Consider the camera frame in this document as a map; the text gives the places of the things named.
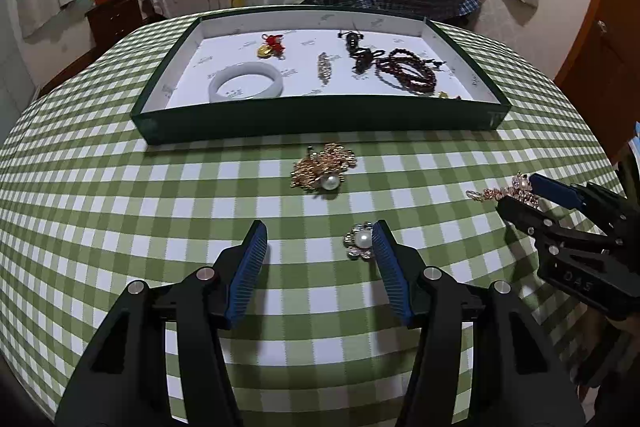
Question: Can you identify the green tray with white liner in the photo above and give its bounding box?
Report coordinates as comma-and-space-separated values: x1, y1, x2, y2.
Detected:
131, 5, 513, 145

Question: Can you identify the black pendant necklace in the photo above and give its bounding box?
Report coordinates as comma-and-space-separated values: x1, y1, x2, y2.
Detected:
337, 28, 381, 75

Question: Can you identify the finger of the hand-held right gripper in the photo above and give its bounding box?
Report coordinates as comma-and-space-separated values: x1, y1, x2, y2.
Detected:
496, 197, 608, 255
529, 173, 632, 220

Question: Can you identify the green checked tablecloth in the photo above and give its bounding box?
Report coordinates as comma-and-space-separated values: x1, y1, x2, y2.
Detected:
0, 7, 631, 427

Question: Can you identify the small pearl flower brooch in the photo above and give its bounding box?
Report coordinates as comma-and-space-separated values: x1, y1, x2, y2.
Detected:
344, 222, 376, 260

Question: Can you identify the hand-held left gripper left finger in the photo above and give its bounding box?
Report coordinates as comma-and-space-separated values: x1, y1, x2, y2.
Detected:
54, 219, 271, 427

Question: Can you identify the glass sliding wardrobe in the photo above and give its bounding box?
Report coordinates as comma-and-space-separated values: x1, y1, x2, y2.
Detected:
0, 0, 38, 142

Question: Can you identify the white jade bangle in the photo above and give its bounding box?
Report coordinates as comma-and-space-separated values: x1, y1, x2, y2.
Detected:
208, 62, 284, 102

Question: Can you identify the blue plaid bed skirt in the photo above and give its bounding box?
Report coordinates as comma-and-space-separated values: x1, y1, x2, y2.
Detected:
305, 0, 483, 18

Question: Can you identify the dark wooden nightstand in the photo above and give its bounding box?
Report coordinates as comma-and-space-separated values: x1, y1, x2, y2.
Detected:
85, 0, 146, 50

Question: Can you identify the red and gold charm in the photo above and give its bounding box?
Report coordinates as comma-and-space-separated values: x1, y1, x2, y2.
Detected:
257, 33, 288, 58

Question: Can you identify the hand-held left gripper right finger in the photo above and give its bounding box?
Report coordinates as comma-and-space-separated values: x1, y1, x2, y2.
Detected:
371, 219, 586, 427

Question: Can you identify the wooden door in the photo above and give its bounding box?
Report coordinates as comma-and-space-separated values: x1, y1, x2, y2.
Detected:
552, 0, 640, 158

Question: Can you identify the gold chain pearl ornament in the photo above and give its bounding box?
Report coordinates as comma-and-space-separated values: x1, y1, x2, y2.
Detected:
466, 172, 541, 208

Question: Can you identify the dark red bead bracelet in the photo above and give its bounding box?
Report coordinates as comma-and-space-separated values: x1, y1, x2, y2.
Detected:
375, 48, 446, 96

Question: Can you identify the gold pearl brooch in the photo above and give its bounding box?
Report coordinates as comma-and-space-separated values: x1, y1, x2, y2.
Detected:
290, 143, 358, 195

